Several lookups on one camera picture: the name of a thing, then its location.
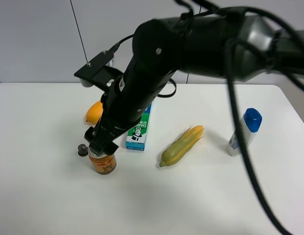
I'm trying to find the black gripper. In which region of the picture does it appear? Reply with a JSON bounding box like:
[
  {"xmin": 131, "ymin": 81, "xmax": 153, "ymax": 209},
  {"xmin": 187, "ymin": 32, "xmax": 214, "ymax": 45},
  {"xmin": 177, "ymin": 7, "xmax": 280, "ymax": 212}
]
[{"xmin": 84, "ymin": 55, "xmax": 177, "ymax": 155}]

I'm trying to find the gold red drink can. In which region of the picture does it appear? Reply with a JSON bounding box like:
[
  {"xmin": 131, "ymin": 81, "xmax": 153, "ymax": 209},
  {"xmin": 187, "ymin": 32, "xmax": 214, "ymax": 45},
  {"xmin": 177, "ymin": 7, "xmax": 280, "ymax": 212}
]
[{"xmin": 88, "ymin": 148, "xmax": 117, "ymax": 175}]

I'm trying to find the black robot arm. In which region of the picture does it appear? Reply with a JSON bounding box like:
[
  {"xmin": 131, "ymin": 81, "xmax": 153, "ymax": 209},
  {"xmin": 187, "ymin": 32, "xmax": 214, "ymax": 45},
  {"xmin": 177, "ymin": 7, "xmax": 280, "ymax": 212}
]
[{"xmin": 75, "ymin": 6, "xmax": 304, "ymax": 155}]

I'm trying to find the dark grey coffee capsule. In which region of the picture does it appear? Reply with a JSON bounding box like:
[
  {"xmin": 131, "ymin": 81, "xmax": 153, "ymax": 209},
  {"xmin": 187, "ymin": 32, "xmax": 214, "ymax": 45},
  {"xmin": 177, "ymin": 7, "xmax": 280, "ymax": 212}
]
[{"xmin": 77, "ymin": 144, "xmax": 88, "ymax": 157}]

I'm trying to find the yellow mango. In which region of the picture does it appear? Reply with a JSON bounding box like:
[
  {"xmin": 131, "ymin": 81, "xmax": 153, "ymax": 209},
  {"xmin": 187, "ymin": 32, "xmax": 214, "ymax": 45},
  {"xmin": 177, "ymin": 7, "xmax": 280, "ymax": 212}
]
[{"xmin": 85, "ymin": 101, "xmax": 103, "ymax": 125}]

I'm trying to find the green blue toothpaste box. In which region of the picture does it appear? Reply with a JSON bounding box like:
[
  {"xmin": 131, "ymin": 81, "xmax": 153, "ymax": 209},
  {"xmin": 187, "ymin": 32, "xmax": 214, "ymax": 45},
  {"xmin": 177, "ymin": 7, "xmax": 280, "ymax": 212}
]
[{"xmin": 125, "ymin": 104, "xmax": 152, "ymax": 151}]

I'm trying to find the yellow green corn cob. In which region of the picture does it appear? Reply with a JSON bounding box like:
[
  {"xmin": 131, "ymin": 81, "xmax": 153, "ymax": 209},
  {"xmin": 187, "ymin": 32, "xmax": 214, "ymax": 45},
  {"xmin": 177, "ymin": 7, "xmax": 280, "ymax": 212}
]
[{"xmin": 159, "ymin": 125, "xmax": 204, "ymax": 167}]

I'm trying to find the white blue shampoo bottle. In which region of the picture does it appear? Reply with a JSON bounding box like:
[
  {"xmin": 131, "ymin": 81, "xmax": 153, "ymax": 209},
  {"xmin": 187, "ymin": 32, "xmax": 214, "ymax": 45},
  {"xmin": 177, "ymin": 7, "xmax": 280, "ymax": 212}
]
[{"xmin": 227, "ymin": 108, "xmax": 262, "ymax": 156}]

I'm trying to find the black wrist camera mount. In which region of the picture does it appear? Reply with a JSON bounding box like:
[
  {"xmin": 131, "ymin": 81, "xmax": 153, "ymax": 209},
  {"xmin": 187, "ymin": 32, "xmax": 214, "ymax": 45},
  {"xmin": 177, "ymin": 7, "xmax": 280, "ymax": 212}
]
[{"xmin": 74, "ymin": 51, "xmax": 123, "ymax": 92}]

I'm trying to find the black cable bundle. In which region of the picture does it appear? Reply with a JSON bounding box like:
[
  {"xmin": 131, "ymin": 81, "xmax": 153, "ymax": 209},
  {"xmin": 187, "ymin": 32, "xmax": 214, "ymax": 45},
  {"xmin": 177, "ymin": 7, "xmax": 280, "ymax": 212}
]
[{"xmin": 110, "ymin": 0, "xmax": 304, "ymax": 235}]

